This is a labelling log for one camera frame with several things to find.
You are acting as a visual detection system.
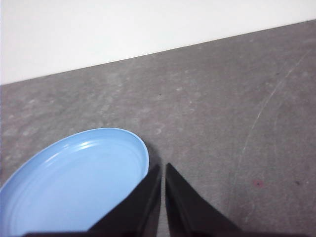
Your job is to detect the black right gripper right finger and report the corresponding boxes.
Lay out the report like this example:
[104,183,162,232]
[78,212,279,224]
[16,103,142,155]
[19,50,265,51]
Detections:
[164,162,250,237]

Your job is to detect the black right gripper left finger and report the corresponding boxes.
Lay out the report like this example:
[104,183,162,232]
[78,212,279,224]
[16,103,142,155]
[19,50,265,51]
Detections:
[86,164,162,237]

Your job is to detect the blue round plate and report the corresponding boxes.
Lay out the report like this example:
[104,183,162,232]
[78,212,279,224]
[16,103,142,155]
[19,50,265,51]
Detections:
[0,127,151,237]

